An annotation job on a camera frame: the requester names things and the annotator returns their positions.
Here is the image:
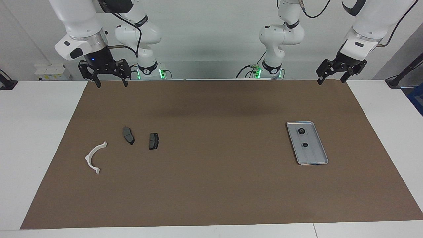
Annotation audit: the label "silver metal tray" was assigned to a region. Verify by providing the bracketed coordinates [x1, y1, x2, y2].
[286, 121, 329, 165]

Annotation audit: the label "white semicircular bracket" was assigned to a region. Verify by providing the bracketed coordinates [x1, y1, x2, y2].
[85, 142, 108, 175]

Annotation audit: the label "white power strip box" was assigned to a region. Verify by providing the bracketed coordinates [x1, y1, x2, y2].
[35, 64, 70, 81]

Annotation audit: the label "black base cables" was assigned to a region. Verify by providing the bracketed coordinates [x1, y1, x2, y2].
[236, 51, 266, 79]

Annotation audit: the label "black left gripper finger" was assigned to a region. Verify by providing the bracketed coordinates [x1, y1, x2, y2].
[340, 61, 368, 83]
[316, 59, 341, 85]

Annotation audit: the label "black table clamp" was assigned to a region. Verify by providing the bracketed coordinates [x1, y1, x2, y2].
[0, 69, 18, 90]

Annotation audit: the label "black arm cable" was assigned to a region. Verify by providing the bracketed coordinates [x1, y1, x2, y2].
[299, 0, 332, 19]
[111, 10, 143, 58]

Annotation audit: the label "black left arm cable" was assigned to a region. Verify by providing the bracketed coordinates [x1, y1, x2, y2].
[299, 0, 332, 19]

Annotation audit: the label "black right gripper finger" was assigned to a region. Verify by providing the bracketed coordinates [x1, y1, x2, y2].
[78, 60, 101, 88]
[114, 59, 132, 87]

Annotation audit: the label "dark grey curved brake pad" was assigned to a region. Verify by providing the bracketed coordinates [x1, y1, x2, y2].
[123, 127, 135, 145]

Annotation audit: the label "brown table mat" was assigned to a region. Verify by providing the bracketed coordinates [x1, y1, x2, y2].
[20, 79, 423, 229]

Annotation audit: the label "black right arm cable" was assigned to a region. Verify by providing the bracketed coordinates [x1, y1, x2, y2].
[111, 10, 143, 58]

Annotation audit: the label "blue crate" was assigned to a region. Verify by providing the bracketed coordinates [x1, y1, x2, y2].
[407, 87, 423, 116]

